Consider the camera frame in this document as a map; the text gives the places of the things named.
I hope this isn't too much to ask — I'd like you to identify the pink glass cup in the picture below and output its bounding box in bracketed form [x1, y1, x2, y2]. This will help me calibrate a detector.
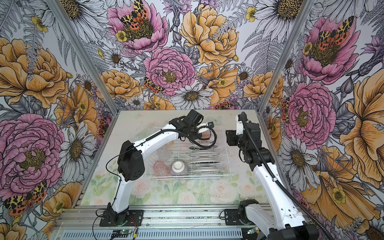
[153, 161, 170, 177]

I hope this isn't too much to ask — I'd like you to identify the wrist white camera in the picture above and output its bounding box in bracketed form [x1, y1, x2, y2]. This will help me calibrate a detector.
[236, 115, 244, 136]
[199, 122, 215, 129]

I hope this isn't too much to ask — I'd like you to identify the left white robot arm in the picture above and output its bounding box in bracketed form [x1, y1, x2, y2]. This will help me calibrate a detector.
[109, 110, 204, 215]

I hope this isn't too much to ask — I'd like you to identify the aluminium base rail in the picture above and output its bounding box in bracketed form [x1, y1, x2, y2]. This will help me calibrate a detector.
[51, 204, 272, 240]

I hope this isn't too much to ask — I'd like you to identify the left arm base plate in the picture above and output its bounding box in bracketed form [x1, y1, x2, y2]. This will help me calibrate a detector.
[100, 209, 144, 227]

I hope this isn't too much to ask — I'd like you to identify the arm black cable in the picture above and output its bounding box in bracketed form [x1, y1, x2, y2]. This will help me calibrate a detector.
[104, 125, 218, 211]
[242, 113, 334, 240]

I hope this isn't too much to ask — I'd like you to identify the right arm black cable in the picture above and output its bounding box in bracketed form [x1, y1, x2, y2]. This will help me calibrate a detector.
[242, 113, 334, 240]

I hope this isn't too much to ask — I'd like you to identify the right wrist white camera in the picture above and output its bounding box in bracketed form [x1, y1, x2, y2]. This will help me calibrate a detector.
[236, 115, 244, 136]

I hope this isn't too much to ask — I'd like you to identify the green circuit board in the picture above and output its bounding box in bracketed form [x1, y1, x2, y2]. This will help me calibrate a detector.
[111, 229, 131, 240]

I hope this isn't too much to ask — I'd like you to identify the clear glass cup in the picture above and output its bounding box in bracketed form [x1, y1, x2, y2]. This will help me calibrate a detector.
[156, 146, 172, 162]

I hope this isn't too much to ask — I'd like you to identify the white plate black emblem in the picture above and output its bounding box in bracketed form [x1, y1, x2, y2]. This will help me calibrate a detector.
[189, 152, 220, 158]

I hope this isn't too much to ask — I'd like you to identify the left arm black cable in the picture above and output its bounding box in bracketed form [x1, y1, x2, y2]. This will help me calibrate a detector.
[104, 125, 218, 211]

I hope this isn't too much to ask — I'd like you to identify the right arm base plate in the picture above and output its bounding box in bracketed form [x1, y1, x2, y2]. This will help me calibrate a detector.
[224, 209, 250, 226]

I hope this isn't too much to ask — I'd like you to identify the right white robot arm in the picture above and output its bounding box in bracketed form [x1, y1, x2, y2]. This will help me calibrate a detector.
[226, 112, 319, 240]

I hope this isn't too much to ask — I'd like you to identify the aluminium corner post left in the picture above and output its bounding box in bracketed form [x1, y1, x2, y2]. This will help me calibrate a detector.
[44, 0, 120, 115]

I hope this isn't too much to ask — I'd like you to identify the white ribbed bowl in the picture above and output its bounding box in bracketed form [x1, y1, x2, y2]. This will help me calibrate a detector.
[170, 161, 189, 177]

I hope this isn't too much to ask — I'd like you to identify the aluminium corner post right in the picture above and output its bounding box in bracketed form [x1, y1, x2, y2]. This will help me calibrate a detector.
[258, 0, 316, 115]

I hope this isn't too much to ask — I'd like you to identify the aluminium corner post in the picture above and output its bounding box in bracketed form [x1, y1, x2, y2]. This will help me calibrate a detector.
[258, 0, 316, 115]
[44, 0, 120, 115]

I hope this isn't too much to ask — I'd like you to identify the white wire dish rack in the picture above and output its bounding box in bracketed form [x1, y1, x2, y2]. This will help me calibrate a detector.
[145, 126, 231, 180]

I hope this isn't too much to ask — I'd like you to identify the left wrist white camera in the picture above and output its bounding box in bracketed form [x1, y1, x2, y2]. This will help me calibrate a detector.
[199, 122, 215, 129]

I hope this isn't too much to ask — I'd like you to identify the orange patterned plate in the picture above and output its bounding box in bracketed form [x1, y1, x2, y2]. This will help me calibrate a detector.
[198, 128, 212, 141]

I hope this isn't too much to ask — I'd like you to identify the green rimmed white plate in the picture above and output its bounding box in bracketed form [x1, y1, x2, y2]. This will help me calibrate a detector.
[189, 145, 218, 151]

